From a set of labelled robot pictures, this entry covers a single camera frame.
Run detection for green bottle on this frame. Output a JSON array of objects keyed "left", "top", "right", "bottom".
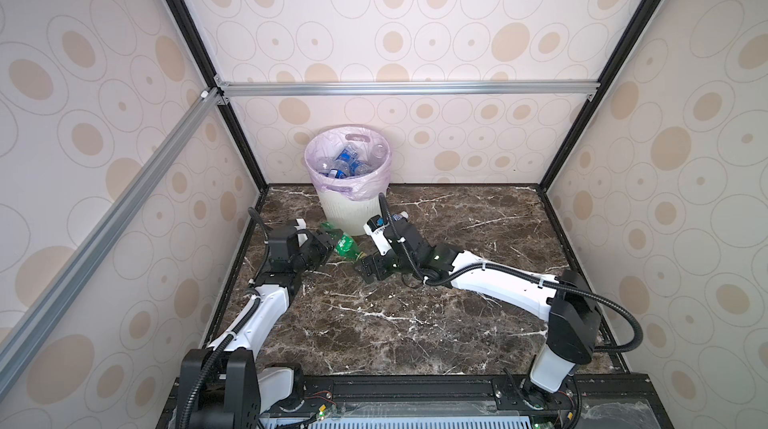
[{"left": 320, "top": 221, "right": 365, "bottom": 262}]

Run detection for clear unlabelled crushed bottle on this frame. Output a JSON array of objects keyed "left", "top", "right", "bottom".
[{"left": 368, "top": 144, "right": 389, "bottom": 167}]

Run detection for Pocari Sweat bottle sideways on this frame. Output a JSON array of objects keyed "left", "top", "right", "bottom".
[{"left": 391, "top": 211, "right": 409, "bottom": 221}]

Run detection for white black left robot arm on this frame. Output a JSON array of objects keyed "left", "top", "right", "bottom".
[{"left": 173, "top": 208, "right": 339, "bottom": 428}]

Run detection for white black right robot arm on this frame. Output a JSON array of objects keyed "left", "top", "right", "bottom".
[{"left": 356, "top": 193, "right": 644, "bottom": 395}]

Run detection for white ribbed waste bin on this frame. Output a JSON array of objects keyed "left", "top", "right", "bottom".
[{"left": 314, "top": 181, "right": 388, "bottom": 236}]

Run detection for pink bin liner bag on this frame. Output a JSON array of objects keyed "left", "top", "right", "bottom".
[{"left": 304, "top": 126, "right": 392, "bottom": 186}]

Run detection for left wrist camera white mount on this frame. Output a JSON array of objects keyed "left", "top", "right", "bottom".
[{"left": 294, "top": 219, "right": 309, "bottom": 246}]

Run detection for aluminium rail back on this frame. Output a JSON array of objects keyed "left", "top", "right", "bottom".
[{"left": 220, "top": 80, "right": 600, "bottom": 98}]

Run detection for aluminium rail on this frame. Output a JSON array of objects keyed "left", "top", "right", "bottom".
[
  {"left": 220, "top": 80, "right": 600, "bottom": 98},
  {"left": 1, "top": 87, "right": 223, "bottom": 398}
]

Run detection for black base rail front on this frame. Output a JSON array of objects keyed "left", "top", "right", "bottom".
[{"left": 157, "top": 373, "right": 673, "bottom": 429}]

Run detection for aluminium rail left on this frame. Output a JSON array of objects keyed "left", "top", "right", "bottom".
[{"left": 1, "top": 87, "right": 223, "bottom": 398}]

